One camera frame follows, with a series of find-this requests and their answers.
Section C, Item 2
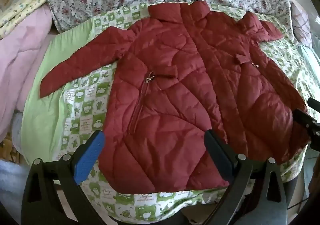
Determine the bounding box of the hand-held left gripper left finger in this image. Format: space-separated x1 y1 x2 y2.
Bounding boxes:
21 130 110 225

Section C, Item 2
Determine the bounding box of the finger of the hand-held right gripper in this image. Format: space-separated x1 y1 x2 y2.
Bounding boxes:
307 97 320 109
292 108 320 138

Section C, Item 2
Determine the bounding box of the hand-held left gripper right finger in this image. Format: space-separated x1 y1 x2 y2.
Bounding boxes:
204 129 288 225

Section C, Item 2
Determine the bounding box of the red quilted jacket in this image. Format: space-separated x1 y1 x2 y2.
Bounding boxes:
39 0 310 193

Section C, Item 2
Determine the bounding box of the green patterned blanket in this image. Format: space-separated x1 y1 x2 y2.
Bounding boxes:
21 2 316 223

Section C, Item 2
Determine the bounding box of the light blue cloth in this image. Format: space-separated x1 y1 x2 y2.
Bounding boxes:
0 159 29 217

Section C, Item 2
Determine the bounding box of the pink blanket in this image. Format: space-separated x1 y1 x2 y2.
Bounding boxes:
0 4 53 137

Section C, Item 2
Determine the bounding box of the yellow patterned cloth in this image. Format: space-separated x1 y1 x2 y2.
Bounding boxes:
0 0 56 39

